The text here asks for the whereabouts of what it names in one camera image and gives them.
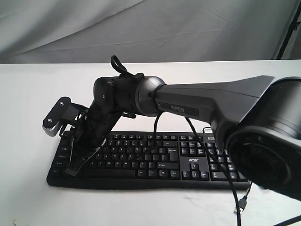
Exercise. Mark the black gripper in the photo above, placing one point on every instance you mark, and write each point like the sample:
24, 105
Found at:
90, 129

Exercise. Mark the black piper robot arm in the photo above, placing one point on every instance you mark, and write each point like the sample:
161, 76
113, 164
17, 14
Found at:
257, 120

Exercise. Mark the black acer keyboard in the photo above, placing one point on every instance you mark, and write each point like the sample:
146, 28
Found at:
141, 160

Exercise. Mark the grey backdrop cloth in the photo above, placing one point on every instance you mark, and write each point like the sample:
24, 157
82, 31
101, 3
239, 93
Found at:
91, 31

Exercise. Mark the black light stand pole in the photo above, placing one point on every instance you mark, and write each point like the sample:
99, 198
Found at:
292, 26

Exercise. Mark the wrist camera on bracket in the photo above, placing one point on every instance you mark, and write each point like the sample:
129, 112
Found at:
63, 112

